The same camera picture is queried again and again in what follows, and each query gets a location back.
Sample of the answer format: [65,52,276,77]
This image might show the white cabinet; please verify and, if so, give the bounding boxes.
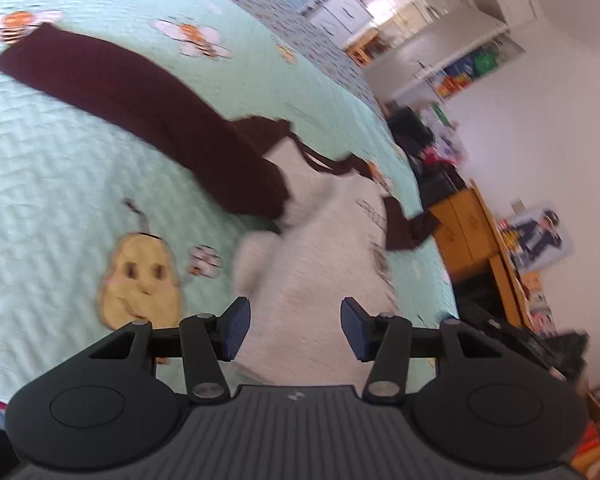
[308,0,374,49]

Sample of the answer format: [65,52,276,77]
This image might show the mint quilted floral bedspread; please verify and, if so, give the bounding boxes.
[0,0,462,406]

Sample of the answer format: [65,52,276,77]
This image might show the maroon and cream raglan shirt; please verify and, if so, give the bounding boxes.
[0,24,439,387]

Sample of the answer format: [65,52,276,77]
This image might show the orange wooden desk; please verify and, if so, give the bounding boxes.
[430,184,532,328]

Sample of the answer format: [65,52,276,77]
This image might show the poster with dark figures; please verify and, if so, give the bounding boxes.
[498,202,574,275]

